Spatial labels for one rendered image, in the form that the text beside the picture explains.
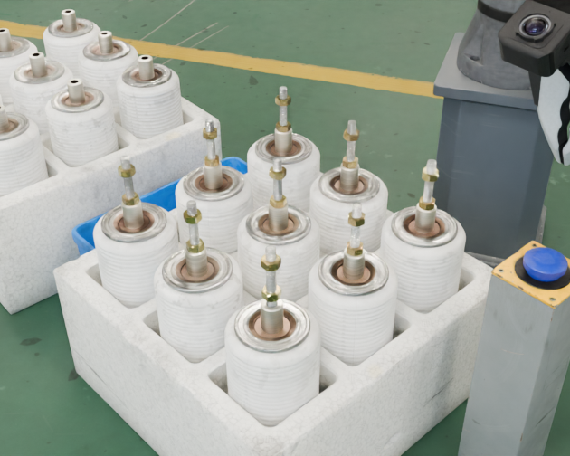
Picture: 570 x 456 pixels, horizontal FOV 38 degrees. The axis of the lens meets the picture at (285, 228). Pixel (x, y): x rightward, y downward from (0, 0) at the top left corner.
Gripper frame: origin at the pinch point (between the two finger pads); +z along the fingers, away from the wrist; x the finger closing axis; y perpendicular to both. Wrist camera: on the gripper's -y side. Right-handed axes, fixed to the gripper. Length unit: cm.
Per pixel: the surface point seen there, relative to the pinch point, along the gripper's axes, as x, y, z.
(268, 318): 16.4, -19.7, 17.2
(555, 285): -2.6, -0.9, 12.8
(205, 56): 111, 49, 44
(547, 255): -0.5, 0.6, 11.3
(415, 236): 15.9, 2.5, 19.0
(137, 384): 32, -26, 34
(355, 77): 80, 66, 44
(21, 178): 67, -19, 25
